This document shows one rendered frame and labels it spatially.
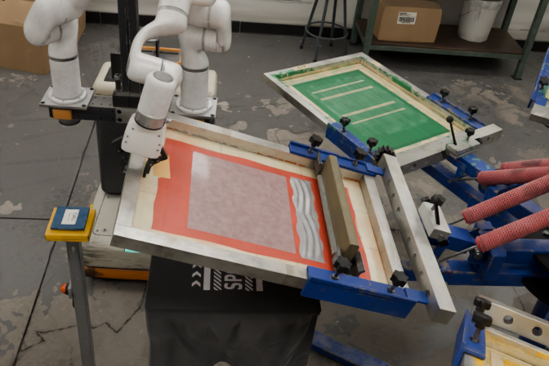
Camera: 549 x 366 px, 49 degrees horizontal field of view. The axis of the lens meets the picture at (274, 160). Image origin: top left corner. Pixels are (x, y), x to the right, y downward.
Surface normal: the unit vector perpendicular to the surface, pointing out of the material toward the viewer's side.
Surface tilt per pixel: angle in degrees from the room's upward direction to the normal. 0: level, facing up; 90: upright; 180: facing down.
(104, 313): 0
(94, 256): 90
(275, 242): 16
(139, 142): 92
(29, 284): 0
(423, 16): 88
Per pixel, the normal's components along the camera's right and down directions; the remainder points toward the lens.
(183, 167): 0.36, -0.77
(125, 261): 0.01, 0.58
